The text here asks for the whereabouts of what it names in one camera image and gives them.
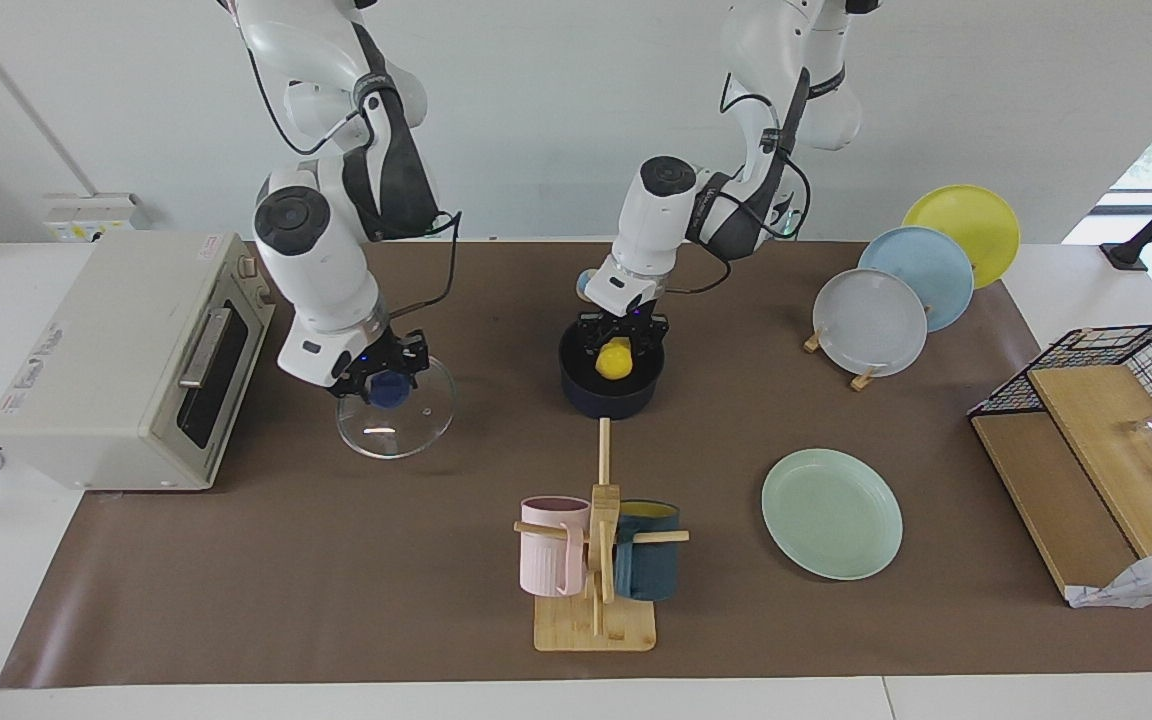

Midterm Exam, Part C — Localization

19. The pale green plate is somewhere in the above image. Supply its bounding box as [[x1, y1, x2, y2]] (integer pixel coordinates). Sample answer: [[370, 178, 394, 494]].
[[762, 448, 904, 581]]

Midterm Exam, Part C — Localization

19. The wooden plate rack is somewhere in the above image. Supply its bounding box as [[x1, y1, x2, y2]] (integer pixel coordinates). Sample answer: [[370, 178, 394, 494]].
[[803, 300, 882, 391]]

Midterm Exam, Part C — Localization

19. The dark teal mug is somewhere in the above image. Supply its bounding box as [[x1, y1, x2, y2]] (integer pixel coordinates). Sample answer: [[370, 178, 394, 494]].
[[614, 500, 682, 602]]

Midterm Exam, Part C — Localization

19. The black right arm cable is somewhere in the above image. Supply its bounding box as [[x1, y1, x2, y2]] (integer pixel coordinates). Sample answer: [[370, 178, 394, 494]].
[[241, 40, 463, 323]]

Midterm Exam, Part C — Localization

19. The pink ribbed mug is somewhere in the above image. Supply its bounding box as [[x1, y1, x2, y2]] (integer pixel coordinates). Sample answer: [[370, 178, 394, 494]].
[[520, 496, 592, 598]]

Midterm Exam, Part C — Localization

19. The black wire basket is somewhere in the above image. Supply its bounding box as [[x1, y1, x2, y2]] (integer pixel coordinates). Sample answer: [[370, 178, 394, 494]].
[[968, 322, 1152, 459]]

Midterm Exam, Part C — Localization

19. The wooden mug tree stand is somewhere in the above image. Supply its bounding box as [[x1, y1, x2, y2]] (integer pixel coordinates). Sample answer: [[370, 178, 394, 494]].
[[514, 418, 689, 653]]

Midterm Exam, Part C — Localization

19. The brown table mat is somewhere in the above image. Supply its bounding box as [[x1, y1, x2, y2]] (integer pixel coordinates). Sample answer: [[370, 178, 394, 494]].
[[0, 240, 1152, 691]]

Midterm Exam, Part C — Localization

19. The white toaster oven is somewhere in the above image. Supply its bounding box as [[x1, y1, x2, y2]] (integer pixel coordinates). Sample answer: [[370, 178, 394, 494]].
[[0, 230, 277, 493]]

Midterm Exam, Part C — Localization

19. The yellow plate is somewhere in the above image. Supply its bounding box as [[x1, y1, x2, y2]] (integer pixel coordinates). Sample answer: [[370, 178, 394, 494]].
[[902, 184, 1021, 291]]

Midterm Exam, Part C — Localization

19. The light blue plate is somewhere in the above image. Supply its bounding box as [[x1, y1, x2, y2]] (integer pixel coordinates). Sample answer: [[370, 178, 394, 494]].
[[857, 226, 975, 333]]

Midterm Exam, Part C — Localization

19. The yellow lemon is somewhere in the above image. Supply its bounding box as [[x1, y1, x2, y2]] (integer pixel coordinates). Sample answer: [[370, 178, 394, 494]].
[[596, 338, 634, 382]]

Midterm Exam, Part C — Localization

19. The wooden shelf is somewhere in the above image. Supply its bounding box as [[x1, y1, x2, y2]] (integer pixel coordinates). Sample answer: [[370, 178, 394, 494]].
[[971, 365, 1152, 601]]

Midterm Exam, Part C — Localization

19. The glass lid with blue knob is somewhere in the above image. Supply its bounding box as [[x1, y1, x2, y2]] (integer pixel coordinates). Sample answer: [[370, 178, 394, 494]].
[[336, 355, 457, 461]]

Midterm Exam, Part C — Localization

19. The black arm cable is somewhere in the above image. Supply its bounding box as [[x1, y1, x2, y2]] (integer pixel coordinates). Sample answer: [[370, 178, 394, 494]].
[[241, 40, 463, 323], [661, 70, 813, 297]]

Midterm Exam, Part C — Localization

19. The white wall outlet box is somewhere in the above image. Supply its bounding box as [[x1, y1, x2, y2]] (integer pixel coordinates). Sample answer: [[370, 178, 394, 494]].
[[41, 193, 152, 244]]

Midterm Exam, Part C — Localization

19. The grey plate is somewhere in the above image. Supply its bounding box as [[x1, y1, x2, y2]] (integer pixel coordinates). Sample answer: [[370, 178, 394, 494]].
[[813, 268, 929, 378]]

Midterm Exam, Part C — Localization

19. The black pot with blue handle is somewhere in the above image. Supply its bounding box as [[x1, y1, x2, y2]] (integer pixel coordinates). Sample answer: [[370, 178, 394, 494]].
[[558, 320, 672, 421]]

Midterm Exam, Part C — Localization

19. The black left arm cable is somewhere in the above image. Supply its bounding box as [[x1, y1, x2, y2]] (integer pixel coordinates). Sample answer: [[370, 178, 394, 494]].
[[661, 70, 813, 297]]

